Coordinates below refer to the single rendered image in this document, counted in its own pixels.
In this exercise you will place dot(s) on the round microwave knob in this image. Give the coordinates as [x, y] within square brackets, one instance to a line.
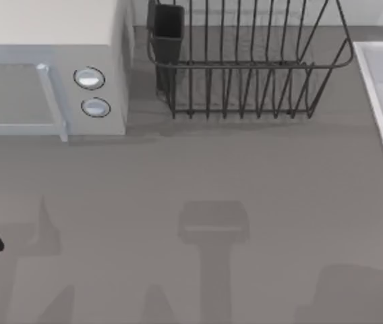
[89, 78]
[95, 107]

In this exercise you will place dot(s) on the black cutlery holder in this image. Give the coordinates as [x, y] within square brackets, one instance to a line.
[166, 30]

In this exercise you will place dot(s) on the glass microwave door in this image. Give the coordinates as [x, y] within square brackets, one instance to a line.
[13, 94]

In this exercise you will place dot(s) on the pale microwave oven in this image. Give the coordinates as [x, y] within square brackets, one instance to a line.
[43, 23]

